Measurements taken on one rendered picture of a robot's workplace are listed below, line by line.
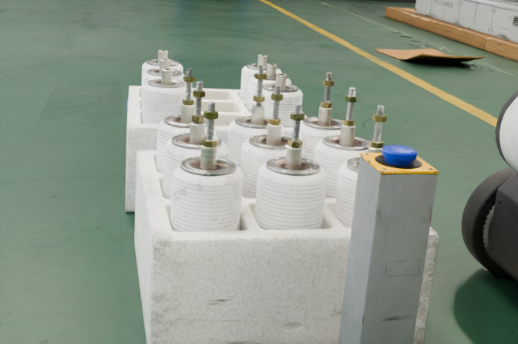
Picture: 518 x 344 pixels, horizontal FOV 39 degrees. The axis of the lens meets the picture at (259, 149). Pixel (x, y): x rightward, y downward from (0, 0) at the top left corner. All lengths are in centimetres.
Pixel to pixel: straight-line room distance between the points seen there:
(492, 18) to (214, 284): 382
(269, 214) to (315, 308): 14
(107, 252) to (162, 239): 40
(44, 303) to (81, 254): 18
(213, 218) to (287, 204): 10
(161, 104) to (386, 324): 74
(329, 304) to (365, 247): 18
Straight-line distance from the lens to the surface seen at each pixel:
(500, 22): 453
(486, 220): 131
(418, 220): 85
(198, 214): 95
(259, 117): 121
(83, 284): 121
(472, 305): 126
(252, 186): 109
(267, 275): 97
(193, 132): 107
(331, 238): 97
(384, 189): 82
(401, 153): 83
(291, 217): 98
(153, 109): 146
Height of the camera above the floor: 55
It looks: 16 degrees down
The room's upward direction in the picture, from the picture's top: 4 degrees clockwise
